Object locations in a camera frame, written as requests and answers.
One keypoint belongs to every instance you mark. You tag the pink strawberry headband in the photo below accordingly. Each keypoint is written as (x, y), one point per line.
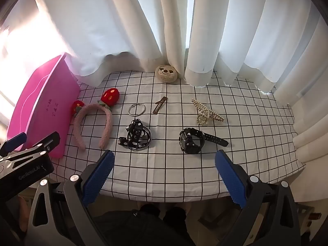
(107, 123)

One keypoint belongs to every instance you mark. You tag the pearl hair claw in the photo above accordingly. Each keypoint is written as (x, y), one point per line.
(205, 112)

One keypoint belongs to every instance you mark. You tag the pink plastic bin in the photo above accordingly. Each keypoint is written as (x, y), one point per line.
(46, 107)

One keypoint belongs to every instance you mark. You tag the beige plush face toy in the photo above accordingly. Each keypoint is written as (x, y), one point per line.
(166, 73)

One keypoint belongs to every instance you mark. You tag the brown hair clip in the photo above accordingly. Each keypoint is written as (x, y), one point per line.
(159, 105)

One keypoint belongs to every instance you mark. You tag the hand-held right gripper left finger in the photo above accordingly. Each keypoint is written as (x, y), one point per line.
(98, 176)

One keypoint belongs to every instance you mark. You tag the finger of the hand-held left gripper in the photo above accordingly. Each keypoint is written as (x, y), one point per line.
(12, 141)
(47, 141)

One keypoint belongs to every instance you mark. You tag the white checked tablecloth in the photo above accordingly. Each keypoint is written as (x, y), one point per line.
(166, 169)

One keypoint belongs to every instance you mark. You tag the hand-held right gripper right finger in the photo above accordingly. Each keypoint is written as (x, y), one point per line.
(230, 179)

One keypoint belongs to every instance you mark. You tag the black wrist watch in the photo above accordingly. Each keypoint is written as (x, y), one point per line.
(189, 141)

